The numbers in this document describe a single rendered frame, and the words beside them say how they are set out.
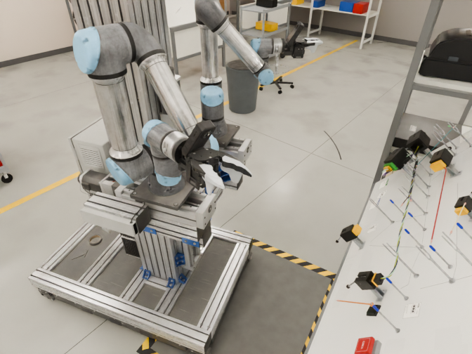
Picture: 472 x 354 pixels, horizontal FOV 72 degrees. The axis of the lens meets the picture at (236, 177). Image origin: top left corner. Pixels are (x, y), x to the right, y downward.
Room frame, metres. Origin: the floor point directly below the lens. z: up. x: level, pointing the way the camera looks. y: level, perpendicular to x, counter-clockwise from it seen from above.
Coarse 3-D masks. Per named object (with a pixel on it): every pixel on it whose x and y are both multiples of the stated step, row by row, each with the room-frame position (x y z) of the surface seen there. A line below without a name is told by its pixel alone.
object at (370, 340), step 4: (372, 336) 0.45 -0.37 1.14; (360, 340) 0.45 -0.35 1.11; (364, 340) 0.45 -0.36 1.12; (368, 340) 0.44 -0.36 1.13; (372, 340) 0.44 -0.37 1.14; (360, 344) 0.44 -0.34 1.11; (364, 344) 0.43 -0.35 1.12; (368, 344) 0.43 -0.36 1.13; (372, 344) 0.43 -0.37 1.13; (356, 348) 0.43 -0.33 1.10; (360, 348) 0.43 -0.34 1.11; (364, 348) 0.42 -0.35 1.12; (368, 348) 0.42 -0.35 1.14; (372, 348) 0.42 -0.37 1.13; (356, 352) 0.42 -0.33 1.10; (360, 352) 0.42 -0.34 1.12; (364, 352) 0.41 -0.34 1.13; (368, 352) 0.41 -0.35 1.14
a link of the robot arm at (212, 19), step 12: (204, 0) 1.55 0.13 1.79; (216, 0) 1.57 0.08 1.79; (204, 12) 1.53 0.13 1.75; (216, 12) 1.52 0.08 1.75; (204, 24) 1.55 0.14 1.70; (216, 24) 1.51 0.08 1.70; (228, 24) 1.54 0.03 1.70; (228, 36) 1.52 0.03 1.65; (240, 36) 1.55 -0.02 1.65; (240, 48) 1.53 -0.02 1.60; (252, 48) 1.56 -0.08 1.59; (252, 60) 1.53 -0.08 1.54; (264, 72) 1.52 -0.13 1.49; (264, 84) 1.52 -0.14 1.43
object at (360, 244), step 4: (352, 224) 1.00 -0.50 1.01; (344, 228) 1.00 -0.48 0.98; (348, 228) 0.98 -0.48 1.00; (352, 228) 0.97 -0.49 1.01; (344, 232) 0.97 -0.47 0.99; (348, 232) 0.96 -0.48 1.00; (352, 232) 0.95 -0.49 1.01; (344, 236) 0.96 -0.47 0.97; (348, 236) 0.96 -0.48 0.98; (352, 236) 0.95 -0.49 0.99; (356, 236) 0.94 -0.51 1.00; (336, 240) 1.00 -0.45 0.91; (348, 240) 0.95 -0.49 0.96; (356, 240) 0.95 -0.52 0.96; (360, 240) 0.96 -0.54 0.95; (360, 244) 0.94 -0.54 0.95; (364, 244) 0.94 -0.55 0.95; (360, 248) 0.93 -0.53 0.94
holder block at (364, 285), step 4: (360, 272) 0.67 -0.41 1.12; (364, 272) 0.66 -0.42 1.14; (368, 272) 0.65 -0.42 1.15; (372, 272) 0.64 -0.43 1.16; (360, 276) 0.65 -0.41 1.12; (368, 276) 0.63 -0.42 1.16; (356, 280) 0.64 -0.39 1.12; (360, 280) 0.63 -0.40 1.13; (364, 280) 0.62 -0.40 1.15; (368, 280) 0.62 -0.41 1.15; (360, 284) 0.63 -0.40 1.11; (364, 284) 0.62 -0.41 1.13; (368, 284) 0.61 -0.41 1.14; (360, 288) 0.63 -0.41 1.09; (364, 288) 0.62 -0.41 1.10; (368, 288) 0.61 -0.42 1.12; (372, 288) 0.60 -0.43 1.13
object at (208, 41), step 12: (204, 36) 1.65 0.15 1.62; (216, 36) 1.67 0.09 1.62; (204, 48) 1.65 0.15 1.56; (216, 48) 1.66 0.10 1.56; (204, 60) 1.65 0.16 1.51; (216, 60) 1.66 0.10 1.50; (204, 72) 1.65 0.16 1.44; (216, 72) 1.66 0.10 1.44; (204, 84) 1.63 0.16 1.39; (216, 84) 1.64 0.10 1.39
